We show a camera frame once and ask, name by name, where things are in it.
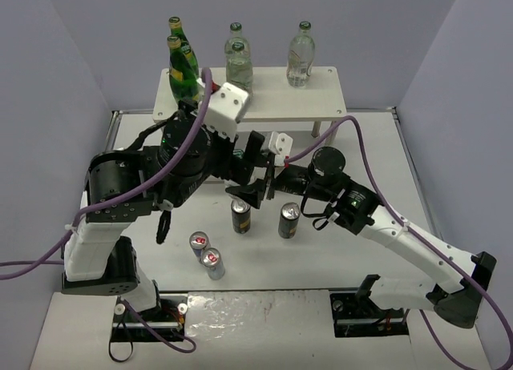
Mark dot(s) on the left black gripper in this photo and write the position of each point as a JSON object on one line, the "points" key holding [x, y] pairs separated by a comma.
{"points": [[244, 171]]}

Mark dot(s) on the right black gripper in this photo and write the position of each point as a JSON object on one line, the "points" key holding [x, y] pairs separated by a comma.
{"points": [[275, 178]]}

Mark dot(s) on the clear bottle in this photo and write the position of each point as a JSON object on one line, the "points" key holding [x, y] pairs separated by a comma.
{"points": [[238, 153], [239, 68], [237, 33], [301, 55]]}

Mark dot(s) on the green glass bottle front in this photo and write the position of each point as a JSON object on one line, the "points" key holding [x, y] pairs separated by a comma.
{"points": [[182, 74]]}

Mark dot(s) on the green glass bottle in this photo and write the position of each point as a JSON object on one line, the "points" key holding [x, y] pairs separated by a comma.
{"points": [[182, 74], [176, 29]]}

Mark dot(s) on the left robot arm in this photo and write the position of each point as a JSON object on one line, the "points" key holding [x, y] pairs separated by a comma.
{"points": [[159, 171]]}

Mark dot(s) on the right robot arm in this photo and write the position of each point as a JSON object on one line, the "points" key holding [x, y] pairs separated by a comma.
{"points": [[454, 278]]}

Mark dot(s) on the black can left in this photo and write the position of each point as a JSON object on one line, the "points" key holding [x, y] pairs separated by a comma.
{"points": [[241, 216]]}

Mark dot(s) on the black can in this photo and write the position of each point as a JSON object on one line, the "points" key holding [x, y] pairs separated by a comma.
{"points": [[289, 219], [241, 216]]}

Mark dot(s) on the black can right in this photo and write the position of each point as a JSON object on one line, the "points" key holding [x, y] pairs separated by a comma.
{"points": [[289, 219]]}

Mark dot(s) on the silver red can rear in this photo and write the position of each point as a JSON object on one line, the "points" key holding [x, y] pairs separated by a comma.
{"points": [[199, 241]]}

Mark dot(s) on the silver red can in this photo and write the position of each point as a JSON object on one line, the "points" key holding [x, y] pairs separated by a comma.
{"points": [[199, 241], [211, 259]]}

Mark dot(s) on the silver red can front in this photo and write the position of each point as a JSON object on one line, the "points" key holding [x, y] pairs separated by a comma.
{"points": [[211, 259]]}

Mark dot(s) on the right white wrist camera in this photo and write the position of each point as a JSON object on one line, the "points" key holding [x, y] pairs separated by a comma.
{"points": [[278, 143]]}

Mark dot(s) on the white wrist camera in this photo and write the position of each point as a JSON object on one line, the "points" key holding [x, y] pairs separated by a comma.
{"points": [[226, 108], [278, 143]]}

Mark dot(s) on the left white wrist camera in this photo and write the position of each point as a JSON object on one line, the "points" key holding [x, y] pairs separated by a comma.
{"points": [[226, 108]]}

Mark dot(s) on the left metal table rail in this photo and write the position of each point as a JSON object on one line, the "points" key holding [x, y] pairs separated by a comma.
{"points": [[112, 130]]}

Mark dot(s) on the metal table rail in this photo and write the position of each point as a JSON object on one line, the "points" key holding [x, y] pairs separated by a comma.
{"points": [[112, 130], [414, 171]]}

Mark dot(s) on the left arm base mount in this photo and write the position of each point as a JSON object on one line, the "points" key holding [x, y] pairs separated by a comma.
{"points": [[168, 321]]}

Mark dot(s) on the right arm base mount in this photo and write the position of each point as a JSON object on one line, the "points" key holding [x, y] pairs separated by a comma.
{"points": [[354, 318]]}

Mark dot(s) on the right metal table rail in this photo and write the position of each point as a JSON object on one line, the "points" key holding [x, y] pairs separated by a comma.
{"points": [[414, 171]]}

